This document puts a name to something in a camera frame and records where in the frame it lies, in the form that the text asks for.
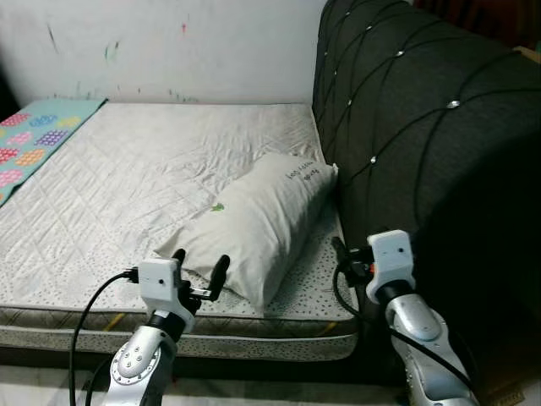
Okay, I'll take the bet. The white pillow with green tree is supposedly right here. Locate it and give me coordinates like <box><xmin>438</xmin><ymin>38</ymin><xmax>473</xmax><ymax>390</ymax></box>
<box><xmin>155</xmin><ymin>151</ymin><xmax>339</xmax><ymax>310</ymax></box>

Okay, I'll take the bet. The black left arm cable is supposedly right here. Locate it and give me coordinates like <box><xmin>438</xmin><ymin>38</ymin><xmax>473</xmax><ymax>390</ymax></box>
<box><xmin>70</xmin><ymin>269</ymin><xmax>140</xmax><ymax>406</ymax></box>

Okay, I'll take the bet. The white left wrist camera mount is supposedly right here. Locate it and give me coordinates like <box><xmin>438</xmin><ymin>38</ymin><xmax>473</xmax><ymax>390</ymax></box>
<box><xmin>138</xmin><ymin>258</ymin><xmax>191</xmax><ymax>310</ymax></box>

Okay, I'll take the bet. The teal blanket with colourful shapes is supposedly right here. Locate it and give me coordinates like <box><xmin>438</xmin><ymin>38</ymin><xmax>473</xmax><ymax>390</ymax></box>
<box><xmin>0</xmin><ymin>97</ymin><xmax>108</xmax><ymax>208</ymax></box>

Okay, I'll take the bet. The dark tufted headboard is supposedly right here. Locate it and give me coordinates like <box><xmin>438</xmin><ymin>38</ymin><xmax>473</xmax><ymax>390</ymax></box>
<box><xmin>311</xmin><ymin>0</ymin><xmax>541</xmax><ymax>390</ymax></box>

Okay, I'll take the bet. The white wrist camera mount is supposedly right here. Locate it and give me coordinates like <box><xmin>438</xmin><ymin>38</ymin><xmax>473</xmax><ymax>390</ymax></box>
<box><xmin>366</xmin><ymin>230</ymin><xmax>417</xmax><ymax>293</ymax></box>
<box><xmin>138</xmin><ymin>258</ymin><xmax>191</xmax><ymax>310</ymax></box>

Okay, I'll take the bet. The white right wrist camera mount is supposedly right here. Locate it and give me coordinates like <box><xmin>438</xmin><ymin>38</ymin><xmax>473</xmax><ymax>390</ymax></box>
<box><xmin>366</xmin><ymin>230</ymin><xmax>417</xmax><ymax>293</ymax></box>

